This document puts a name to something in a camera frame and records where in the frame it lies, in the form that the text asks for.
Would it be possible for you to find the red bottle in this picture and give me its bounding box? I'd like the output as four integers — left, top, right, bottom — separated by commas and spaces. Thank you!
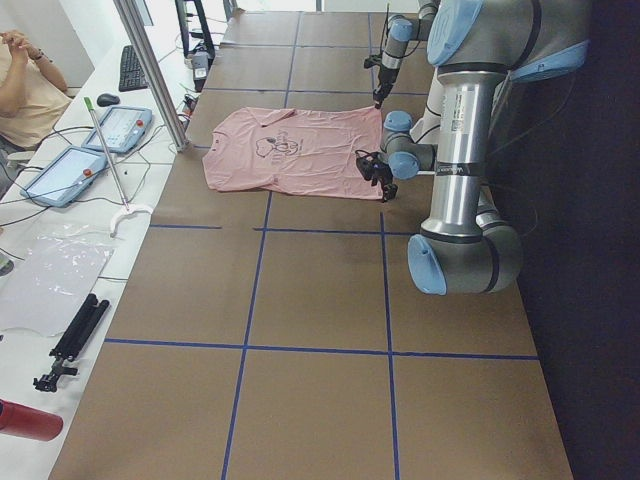
1, 400, 64, 441

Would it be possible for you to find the teach pendant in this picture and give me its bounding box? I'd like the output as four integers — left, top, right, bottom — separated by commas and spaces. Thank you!
99, 105, 153, 154
20, 146, 107, 208

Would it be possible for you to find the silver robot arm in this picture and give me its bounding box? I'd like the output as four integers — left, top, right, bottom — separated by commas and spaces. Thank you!
364, 1, 440, 110
356, 1, 592, 295

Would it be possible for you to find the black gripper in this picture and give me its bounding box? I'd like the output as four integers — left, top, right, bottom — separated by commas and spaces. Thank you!
372, 65, 399, 108
369, 162, 398, 202

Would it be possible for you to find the pink Snoopy t-shirt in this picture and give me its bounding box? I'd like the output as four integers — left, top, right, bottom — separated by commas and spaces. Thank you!
203, 106, 382, 200

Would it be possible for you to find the aluminium frame post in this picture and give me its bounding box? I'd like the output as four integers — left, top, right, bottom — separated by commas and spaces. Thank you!
114, 0, 189, 152

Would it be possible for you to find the black keyboard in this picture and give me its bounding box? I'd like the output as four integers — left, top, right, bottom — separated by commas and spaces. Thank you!
118, 45, 148, 92

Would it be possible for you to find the black computer mouse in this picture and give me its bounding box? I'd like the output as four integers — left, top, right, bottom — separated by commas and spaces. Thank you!
96, 93, 120, 107

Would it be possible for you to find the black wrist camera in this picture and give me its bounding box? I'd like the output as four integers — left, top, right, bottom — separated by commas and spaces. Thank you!
363, 54, 383, 69
355, 149, 379, 181

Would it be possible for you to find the upper teach pendant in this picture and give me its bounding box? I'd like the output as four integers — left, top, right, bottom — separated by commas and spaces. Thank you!
99, 105, 153, 154

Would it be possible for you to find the lower teach pendant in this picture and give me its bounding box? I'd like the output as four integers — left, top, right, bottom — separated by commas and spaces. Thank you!
20, 146, 107, 208

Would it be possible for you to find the brown table mat blue grid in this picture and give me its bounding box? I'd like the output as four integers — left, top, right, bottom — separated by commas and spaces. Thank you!
51, 10, 571, 479

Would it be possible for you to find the metal reacher stick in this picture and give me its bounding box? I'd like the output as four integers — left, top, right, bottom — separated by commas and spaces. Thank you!
84, 97, 153, 238

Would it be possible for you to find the black folded tripod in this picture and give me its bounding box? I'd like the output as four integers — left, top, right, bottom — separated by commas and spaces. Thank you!
33, 293, 110, 393

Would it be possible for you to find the seated person beige shirt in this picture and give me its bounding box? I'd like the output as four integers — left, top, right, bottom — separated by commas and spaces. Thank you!
1, 30, 71, 153

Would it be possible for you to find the clear plastic bag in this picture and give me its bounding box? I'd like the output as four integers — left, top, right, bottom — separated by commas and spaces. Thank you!
1, 224, 114, 337

